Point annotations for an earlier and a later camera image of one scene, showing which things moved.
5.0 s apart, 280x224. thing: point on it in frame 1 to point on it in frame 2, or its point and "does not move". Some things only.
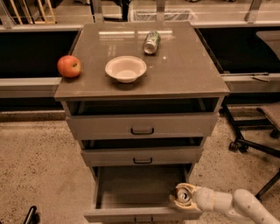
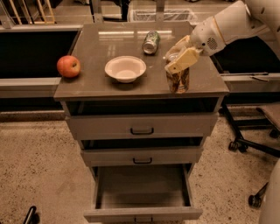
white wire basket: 164,15 does not move
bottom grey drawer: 139,193 does not move
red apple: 69,66 does not move
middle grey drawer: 146,151 does not move
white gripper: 205,198 to 206,38
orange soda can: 183,195 to 178,81
